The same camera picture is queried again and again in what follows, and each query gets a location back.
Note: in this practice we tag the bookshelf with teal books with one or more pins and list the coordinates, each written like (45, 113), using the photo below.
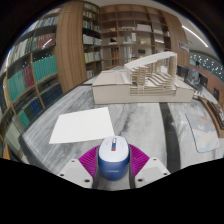
(30, 80)

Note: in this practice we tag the tall wooden shelf unit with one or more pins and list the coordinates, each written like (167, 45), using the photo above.
(120, 36)

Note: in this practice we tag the white and blue computer mouse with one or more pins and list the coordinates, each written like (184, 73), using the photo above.
(113, 156)

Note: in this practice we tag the dark grey architectural model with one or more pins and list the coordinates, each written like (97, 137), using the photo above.
(183, 71)

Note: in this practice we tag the beige architectural model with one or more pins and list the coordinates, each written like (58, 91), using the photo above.
(113, 90)

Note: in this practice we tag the long ceiling light strip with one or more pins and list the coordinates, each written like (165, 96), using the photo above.
(195, 35)

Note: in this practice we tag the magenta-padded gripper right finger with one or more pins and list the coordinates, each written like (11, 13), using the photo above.
(138, 161)

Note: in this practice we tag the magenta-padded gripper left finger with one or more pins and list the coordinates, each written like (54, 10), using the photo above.
(88, 161)

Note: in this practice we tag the small wall sign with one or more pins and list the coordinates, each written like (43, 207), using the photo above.
(183, 46)

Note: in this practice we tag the white paper sheet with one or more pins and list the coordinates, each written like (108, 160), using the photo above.
(83, 126)

